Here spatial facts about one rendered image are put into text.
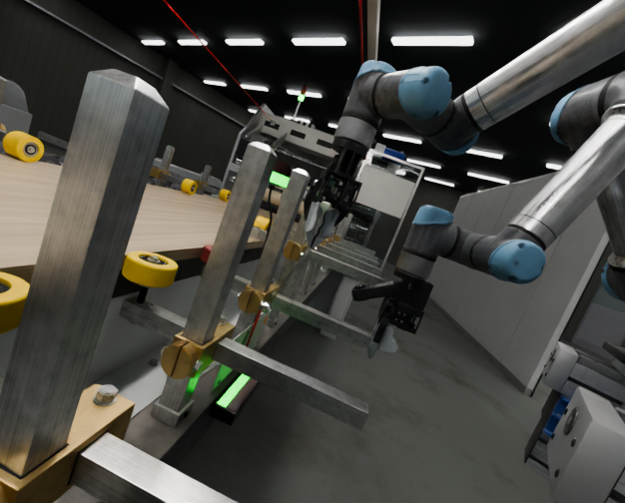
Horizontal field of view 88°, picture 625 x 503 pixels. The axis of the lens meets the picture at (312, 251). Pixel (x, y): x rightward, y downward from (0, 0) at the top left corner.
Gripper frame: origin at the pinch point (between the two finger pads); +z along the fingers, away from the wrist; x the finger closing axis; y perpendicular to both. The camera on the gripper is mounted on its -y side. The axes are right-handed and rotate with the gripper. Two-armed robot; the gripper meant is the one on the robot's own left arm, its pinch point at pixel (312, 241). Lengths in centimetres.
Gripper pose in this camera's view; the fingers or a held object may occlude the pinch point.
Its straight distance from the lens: 67.1
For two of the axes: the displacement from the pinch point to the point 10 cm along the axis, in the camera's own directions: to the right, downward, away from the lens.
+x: 9.2, 3.3, 2.2
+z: -3.6, 9.3, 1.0
